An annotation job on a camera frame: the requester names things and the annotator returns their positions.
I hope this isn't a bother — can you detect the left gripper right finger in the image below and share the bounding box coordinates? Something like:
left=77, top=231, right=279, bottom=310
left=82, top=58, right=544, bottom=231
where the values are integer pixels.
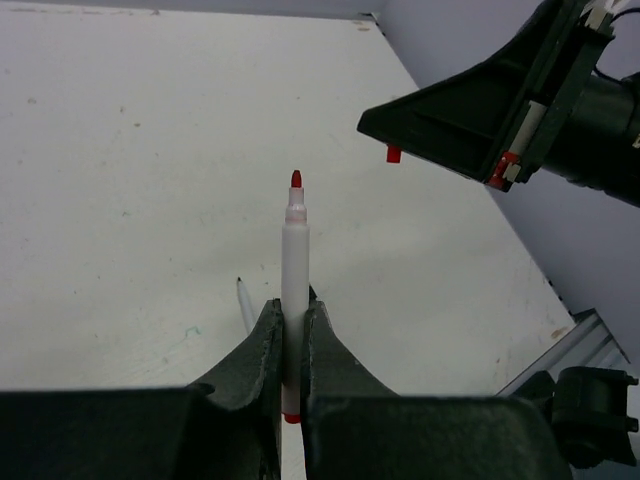
left=301, top=296, right=572, bottom=479

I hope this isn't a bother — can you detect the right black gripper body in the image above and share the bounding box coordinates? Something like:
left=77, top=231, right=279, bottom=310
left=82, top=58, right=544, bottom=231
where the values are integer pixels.
left=487, top=1, right=639, bottom=206

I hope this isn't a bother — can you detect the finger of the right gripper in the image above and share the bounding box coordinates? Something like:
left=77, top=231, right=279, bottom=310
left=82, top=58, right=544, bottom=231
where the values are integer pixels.
left=357, top=1, right=586, bottom=181

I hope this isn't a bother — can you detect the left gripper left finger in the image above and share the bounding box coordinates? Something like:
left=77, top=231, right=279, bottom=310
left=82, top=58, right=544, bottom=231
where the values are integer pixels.
left=1, top=300, right=283, bottom=479

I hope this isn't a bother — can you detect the red pen cap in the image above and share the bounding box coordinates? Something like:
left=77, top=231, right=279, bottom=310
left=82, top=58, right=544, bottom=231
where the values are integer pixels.
left=386, top=145, right=402, bottom=164

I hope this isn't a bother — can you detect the black marker pen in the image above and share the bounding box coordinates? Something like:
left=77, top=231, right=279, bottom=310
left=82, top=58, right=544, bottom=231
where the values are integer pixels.
left=236, top=277, right=256, bottom=334

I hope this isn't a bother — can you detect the red marker pen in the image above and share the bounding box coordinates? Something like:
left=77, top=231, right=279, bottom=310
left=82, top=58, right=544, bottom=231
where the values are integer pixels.
left=280, top=170, right=310, bottom=424

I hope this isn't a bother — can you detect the aluminium mounting rail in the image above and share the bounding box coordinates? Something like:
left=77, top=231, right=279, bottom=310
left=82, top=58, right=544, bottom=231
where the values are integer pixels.
left=498, top=309, right=633, bottom=395

